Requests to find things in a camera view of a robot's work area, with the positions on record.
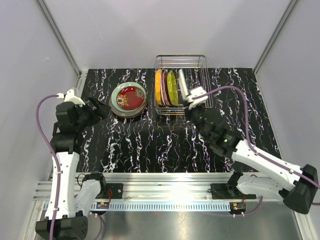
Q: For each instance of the metal wire dish rack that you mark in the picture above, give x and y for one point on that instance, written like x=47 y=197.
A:
x=196 y=75

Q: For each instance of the pink polka dot plate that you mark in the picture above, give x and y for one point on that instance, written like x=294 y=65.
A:
x=166 y=98

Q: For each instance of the black mounting plate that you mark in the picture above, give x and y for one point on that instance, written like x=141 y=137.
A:
x=219 y=191
x=113 y=190

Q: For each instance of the right aluminium frame post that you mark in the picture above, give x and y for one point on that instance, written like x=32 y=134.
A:
x=275 y=34

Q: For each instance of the white slotted cable duct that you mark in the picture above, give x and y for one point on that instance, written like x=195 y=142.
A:
x=150 y=206

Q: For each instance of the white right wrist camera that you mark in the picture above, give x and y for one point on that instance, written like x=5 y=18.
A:
x=195 y=97

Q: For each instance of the lime green polka dot plate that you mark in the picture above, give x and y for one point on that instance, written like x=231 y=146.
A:
x=172 y=88

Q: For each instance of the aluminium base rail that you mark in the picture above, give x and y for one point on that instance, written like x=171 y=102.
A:
x=172 y=187

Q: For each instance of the yellow polka dot plate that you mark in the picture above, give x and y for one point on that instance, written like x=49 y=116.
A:
x=157 y=87

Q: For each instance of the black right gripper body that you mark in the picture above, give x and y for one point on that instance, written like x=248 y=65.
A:
x=196 y=114

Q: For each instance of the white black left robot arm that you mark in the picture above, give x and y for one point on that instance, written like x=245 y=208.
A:
x=66 y=217

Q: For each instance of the white watermelon pattern plate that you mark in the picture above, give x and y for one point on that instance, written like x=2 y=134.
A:
x=183 y=86

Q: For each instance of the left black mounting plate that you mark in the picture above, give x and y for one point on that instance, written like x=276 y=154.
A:
x=113 y=190

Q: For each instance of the red floral plate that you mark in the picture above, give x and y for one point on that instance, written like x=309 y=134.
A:
x=130 y=98

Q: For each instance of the stack of round plates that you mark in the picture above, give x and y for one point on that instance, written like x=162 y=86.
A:
x=127 y=113

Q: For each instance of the left aluminium frame post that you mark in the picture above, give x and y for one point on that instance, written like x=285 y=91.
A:
x=58 y=35

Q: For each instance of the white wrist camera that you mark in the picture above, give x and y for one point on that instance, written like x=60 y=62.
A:
x=71 y=97
x=195 y=97

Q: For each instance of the mint green floral plate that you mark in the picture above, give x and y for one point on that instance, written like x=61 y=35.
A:
x=122 y=86

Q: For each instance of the white plate green lettered rim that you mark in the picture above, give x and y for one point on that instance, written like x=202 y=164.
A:
x=161 y=89

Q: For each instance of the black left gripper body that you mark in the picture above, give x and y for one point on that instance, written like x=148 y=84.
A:
x=86 y=117

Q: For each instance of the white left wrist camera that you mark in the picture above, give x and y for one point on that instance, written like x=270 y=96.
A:
x=71 y=97

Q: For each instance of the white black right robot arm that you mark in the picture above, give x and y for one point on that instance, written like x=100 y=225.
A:
x=296 y=186

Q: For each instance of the aluminium frame post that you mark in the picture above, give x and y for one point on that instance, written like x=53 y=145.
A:
x=275 y=34
x=58 y=35

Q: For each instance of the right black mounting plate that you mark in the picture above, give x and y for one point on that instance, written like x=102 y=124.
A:
x=219 y=191

